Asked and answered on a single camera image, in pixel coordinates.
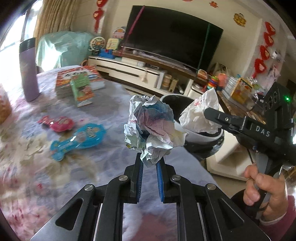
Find paper ball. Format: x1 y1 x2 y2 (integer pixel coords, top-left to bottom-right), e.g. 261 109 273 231
124 95 187 167

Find white plastic bag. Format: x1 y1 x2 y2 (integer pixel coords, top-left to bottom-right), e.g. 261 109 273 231
179 88 221 135

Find blue candy package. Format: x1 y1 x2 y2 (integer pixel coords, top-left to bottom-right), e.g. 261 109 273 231
50 123 106 162

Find red candy package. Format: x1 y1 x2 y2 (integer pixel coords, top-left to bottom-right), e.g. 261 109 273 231
38 115 74 133

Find green milk carton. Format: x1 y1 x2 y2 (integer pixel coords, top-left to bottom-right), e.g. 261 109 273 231
70 73 94 108

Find white trash bin black liner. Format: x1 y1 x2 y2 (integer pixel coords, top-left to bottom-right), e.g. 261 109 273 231
160 94 224 161

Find person right hand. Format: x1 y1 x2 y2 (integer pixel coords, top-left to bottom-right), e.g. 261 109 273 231
242 162 289 222

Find floral purple tablecloth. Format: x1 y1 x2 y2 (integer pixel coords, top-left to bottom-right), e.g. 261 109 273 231
0 64 218 241

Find white tv cabinet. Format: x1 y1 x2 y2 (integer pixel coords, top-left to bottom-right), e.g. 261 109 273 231
87 55 209 98

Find black flat television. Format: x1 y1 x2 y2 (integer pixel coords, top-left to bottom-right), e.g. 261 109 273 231
123 6 223 70

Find stack of books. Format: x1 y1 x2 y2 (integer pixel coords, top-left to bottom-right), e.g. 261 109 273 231
55 65 105 98

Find toy ferris wheel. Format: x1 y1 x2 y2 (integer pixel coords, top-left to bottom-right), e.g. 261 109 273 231
89 36 106 53

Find jar of round snacks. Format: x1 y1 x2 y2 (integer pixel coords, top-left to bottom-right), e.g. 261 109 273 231
0 85 11 124

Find teal covered furniture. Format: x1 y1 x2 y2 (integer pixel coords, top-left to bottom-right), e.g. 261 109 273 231
36 31 94 71

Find purple thermos bottle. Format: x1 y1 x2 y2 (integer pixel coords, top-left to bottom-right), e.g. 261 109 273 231
19 38 40 102

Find right beige curtain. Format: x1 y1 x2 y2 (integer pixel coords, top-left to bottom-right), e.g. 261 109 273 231
33 0 81 47

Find rainbow stacking ring toy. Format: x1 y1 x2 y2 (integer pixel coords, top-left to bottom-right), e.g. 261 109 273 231
207 76 219 90

